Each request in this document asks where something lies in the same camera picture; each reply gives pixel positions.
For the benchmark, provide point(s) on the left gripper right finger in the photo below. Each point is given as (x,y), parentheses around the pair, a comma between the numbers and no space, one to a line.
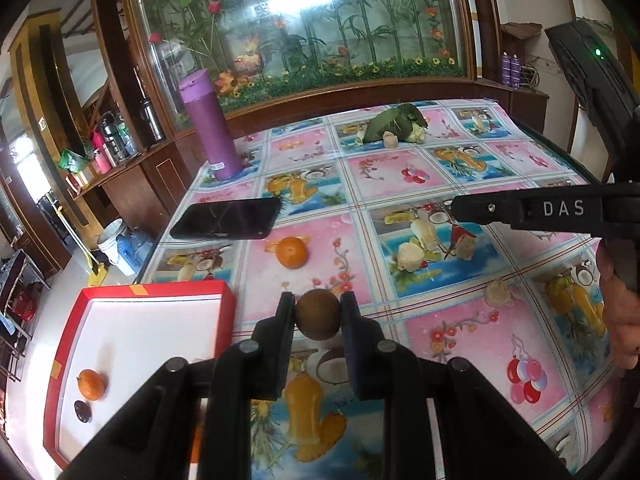
(440,420)

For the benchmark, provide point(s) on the brown kiwi fruit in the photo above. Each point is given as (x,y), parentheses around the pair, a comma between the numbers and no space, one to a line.
(318,314)

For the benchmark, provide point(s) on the blue thermos jug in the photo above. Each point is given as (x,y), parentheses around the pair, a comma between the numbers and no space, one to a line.
(134,247)

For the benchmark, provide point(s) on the floral glass partition panel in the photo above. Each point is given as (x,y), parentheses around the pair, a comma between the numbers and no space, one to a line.
(255,51)

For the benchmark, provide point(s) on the green leaf vegetable bundle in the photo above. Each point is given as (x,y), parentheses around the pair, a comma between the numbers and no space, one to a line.
(405,121)

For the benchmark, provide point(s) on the white plastic bucket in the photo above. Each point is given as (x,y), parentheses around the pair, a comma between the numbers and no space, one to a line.
(108,240)

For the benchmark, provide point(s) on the red white shallow box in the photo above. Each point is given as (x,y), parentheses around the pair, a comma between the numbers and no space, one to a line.
(125,333)

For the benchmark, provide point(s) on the person right hand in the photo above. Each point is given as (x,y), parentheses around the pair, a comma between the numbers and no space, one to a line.
(621,312)

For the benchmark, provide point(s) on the orange tangerine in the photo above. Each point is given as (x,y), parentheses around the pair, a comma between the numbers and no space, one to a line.
(196,444)
(292,252)
(91,385)

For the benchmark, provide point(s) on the colourful fruit pattern tablecloth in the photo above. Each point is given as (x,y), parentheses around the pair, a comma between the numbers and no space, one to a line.
(377,222)

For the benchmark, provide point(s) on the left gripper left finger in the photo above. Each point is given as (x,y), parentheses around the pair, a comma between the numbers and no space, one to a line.
(151,436)

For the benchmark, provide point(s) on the purple thermos bottle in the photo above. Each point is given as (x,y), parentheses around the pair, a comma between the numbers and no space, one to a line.
(206,116)

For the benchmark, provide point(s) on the black smartphone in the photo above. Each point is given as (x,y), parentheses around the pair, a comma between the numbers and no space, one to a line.
(250,219)

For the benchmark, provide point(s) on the purple spray bottles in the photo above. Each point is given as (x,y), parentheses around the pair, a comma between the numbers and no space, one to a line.
(511,69)

